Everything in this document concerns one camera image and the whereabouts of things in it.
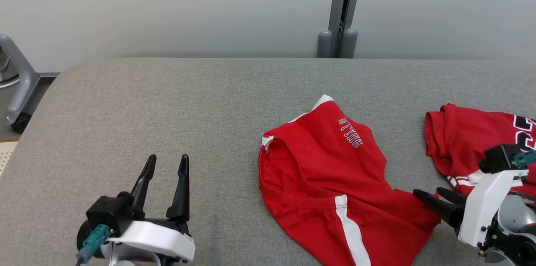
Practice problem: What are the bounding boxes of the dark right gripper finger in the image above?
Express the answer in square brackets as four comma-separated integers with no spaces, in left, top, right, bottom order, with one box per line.
[413,189,464,229]
[436,187,467,206]

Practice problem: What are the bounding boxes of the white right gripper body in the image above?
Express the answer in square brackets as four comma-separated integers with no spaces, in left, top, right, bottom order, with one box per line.
[458,170,536,266]

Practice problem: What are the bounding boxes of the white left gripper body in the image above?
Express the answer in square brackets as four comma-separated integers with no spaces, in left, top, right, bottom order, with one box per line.
[100,220,196,266]

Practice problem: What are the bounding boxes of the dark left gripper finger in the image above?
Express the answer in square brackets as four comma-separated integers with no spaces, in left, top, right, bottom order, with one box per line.
[130,154,157,218]
[166,154,190,222]

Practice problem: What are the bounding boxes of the red jersey with white sleeves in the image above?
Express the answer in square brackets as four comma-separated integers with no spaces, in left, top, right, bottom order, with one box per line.
[424,103,536,197]

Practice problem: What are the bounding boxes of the red shorts with white stripe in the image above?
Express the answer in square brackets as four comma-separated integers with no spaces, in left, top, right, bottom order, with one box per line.
[258,95,441,266]

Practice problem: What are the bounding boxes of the grey fabric sofa seat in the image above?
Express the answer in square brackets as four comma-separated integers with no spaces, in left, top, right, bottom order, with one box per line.
[0,57,536,266]

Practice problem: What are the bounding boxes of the beige perforated laundry basket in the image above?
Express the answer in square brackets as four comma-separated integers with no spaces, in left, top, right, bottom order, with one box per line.
[0,140,19,176]

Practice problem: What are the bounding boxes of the grey wheeled stand leg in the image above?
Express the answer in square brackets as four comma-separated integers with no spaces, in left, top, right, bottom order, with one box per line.
[0,34,40,134]

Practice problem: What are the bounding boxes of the left cable with teal connector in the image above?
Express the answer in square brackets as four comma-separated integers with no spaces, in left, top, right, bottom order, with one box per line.
[75,224,114,266]

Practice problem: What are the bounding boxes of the cable with teal connector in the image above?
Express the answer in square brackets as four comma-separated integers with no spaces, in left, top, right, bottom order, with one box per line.
[513,150,536,167]
[75,224,114,266]

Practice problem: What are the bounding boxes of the right cable with teal connector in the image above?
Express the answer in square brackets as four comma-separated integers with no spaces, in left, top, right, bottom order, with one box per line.
[513,150,536,167]

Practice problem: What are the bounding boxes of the black floor cable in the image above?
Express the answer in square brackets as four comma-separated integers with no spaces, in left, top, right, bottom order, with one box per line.
[0,57,20,89]

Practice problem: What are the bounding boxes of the grey cylindrical post cap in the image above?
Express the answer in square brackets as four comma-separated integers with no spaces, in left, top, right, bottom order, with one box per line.
[341,28,358,59]
[317,30,333,59]

